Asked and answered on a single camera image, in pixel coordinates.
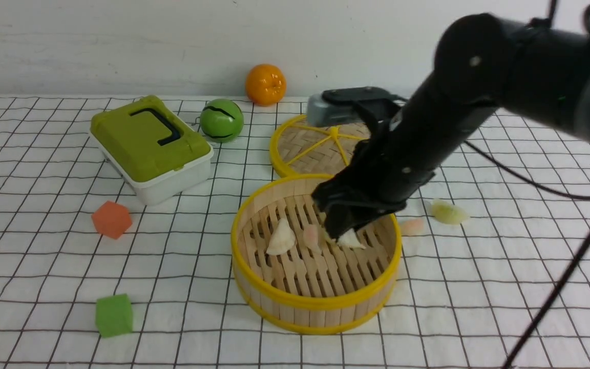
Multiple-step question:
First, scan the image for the white dumpling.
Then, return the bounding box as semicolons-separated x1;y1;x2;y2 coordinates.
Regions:
265;218;297;255

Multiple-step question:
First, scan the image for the green foam cube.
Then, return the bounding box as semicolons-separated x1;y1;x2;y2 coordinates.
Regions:
95;294;134;338

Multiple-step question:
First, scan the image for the orange foam cube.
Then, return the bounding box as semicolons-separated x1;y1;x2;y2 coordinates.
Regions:
91;201;133;240

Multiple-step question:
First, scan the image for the pale green dumpling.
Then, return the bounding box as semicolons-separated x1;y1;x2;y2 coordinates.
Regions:
336;229;366;250

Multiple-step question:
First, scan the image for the green toy ball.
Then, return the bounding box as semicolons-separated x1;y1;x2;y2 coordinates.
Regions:
200;98;244;143

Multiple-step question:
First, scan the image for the green lid white box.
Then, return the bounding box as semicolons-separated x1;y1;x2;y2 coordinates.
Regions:
89;95;214;206

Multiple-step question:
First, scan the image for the bamboo steamer tray yellow rim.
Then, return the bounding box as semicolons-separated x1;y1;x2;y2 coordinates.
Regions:
231;174;402;335

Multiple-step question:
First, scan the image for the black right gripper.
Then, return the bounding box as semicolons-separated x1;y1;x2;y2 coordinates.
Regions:
312;102;480;240

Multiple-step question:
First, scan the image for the pink dumpling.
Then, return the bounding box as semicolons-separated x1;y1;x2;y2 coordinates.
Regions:
399;218;426;237
303;224;322;255

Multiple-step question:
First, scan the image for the woven bamboo steamer lid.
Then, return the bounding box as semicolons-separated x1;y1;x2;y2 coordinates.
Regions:
269;114;369;177

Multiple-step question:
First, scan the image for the orange toy fruit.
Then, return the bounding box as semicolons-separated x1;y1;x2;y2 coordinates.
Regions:
244;64;287;107

